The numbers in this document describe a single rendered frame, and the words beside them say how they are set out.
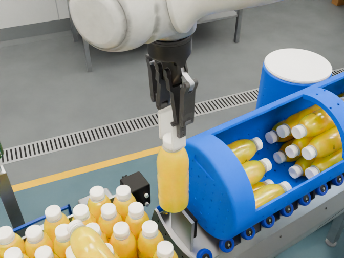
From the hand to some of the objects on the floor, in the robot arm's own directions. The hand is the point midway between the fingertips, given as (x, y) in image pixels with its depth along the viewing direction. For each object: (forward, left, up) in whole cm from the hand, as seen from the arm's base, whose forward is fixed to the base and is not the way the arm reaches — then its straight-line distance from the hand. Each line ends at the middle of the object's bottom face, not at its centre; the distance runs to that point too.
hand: (172, 129), depth 79 cm
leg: (+20, -112, -140) cm, 180 cm away
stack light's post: (+36, +34, -141) cm, 149 cm away
